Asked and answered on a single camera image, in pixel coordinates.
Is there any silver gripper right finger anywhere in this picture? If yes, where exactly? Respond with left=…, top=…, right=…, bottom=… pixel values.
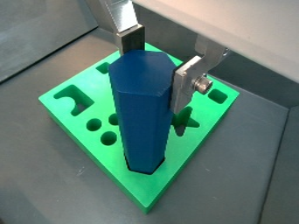
left=169, top=35, right=229, bottom=114

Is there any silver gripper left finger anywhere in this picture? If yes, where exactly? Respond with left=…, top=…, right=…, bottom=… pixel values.
left=85, top=0, right=145, bottom=54

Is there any blue hexagonal prism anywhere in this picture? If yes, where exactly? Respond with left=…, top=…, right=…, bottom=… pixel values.
left=108, top=50, right=174, bottom=174

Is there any green shape sorter board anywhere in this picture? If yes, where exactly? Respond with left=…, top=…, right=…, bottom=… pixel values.
left=38, top=52, right=239, bottom=213

